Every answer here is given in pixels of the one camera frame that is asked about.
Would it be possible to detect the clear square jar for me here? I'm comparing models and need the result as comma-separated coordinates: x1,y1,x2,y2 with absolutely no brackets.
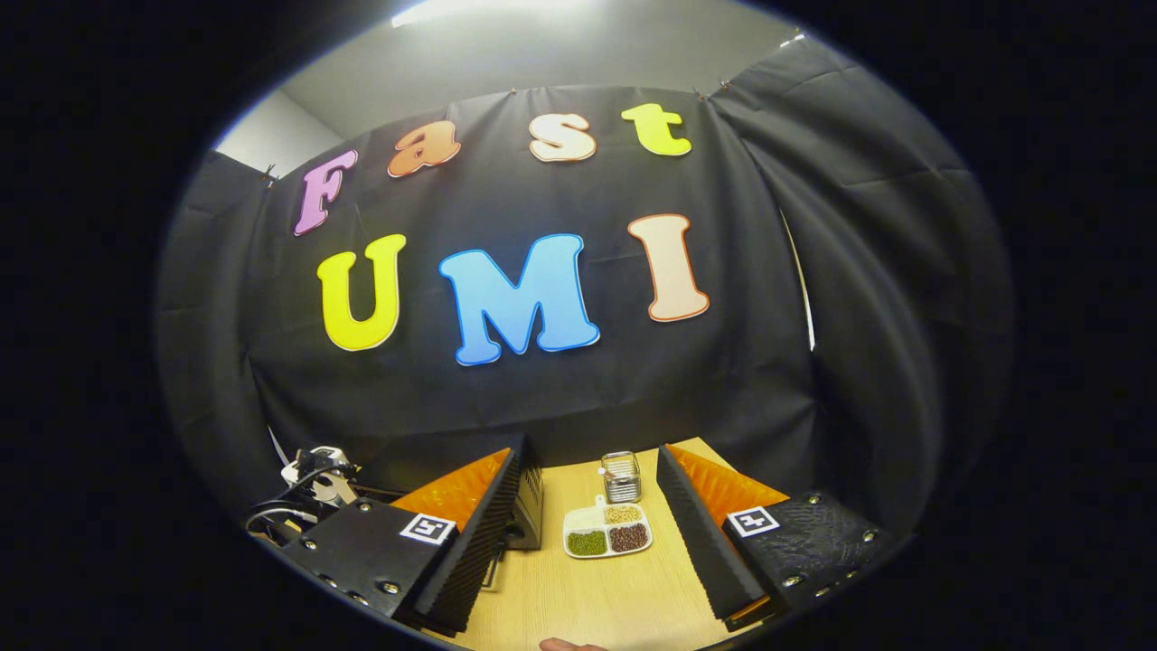
600,450,644,505

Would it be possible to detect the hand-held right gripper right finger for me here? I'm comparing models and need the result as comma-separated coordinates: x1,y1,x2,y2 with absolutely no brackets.
655,443,896,634

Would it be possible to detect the black backdrop cloth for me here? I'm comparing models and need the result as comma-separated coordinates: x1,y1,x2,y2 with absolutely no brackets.
154,36,1018,543

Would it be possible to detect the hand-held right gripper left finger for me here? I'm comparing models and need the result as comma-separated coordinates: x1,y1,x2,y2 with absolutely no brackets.
280,446,527,636

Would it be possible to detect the black electric oven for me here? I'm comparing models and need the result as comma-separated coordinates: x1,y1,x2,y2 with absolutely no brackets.
357,432,545,593

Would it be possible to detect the white divided plate with beans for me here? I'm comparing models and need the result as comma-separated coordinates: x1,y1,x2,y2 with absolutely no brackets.
562,495,654,560

